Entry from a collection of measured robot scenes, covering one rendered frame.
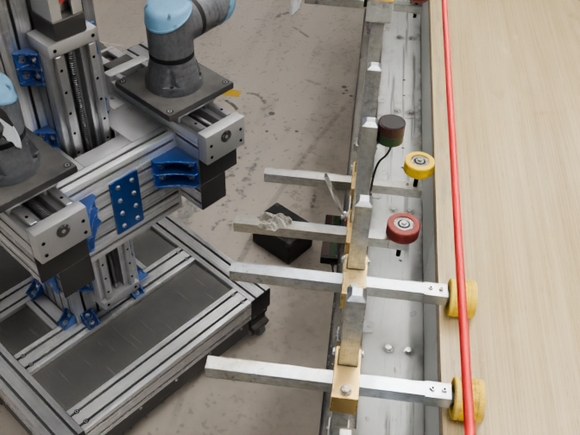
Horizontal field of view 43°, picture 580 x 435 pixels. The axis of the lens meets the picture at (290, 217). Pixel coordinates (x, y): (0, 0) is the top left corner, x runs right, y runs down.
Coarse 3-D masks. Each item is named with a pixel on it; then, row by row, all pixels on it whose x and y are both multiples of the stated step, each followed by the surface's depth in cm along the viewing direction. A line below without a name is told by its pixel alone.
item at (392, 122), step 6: (384, 120) 163; (390, 120) 163; (396, 120) 163; (402, 120) 163; (384, 126) 161; (390, 126) 161; (396, 126) 161; (402, 126) 161; (390, 138) 162; (396, 138) 162; (390, 150) 168; (384, 156) 169; (378, 162) 171; (372, 180) 175; (372, 186) 176
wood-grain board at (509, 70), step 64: (448, 0) 263; (512, 0) 265; (576, 0) 266; (512, 64) 233; (576, 64) 234; (512, 128) 208; (576, 128) 209; (448, 192) 187; (512, 192) 187; (576, 192) 188; (448, 256) 170; (512, 256) 171; (576, 256) 171; (448, 320) 156; (512, 320) 157; (576, 320) 157; (512, 384) 145; (576, 384) 146
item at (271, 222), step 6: (258, 216) 183; (264, 216) 182; (270, 216) 182; (276, 216) 183; (282, 216) 183; (264, 222) 181; (270, 222) 181; (276, 222) 181; (282, 222) 181; (288, 222) 182; (264, 228) 180; (270, 228) 180; (276, 228) 181
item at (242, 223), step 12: (240, 216) 184; (240, 228) 183; (252, 228) 182; (288, 228) 181; (300, 228) 181; (312, 228) 181; (324, 228) 182; (336, 228) 182; (324, 240) 182; (336, 240) 182; (372, 240) 180; (384, 240) 180
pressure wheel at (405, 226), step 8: (392, 216) 179; (400, 216) 179; (408, 216) 179; (392, 224) 176; (400, 224) 177; (408, 224) 177; (416, 224) 177; (392, 232) 175; (400, 232) 175; (408, 232) 175; (416, 232) 175; (392, 240) 177; (400, 240) 176; (408, 240) 176
